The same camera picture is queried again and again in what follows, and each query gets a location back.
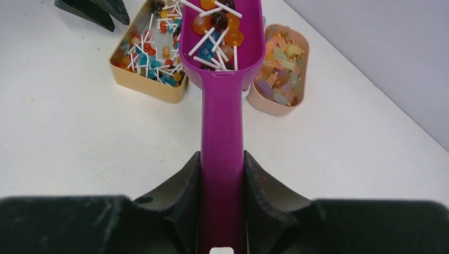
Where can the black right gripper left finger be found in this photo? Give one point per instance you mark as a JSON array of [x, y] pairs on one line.
[[164, 220]]

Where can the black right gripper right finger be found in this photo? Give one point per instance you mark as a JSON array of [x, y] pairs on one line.
[[279, 220]]

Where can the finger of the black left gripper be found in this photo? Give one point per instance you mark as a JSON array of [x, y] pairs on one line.
[[88, 10], [116, 8]]

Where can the yellow tin of lollipops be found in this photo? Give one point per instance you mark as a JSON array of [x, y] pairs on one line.
[[147, 59]]

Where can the purple plastic scoop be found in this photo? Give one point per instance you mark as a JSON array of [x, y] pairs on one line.
[[222, 221]]

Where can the pink tin of gummy candies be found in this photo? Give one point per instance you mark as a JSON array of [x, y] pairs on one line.
[[279, 87]]

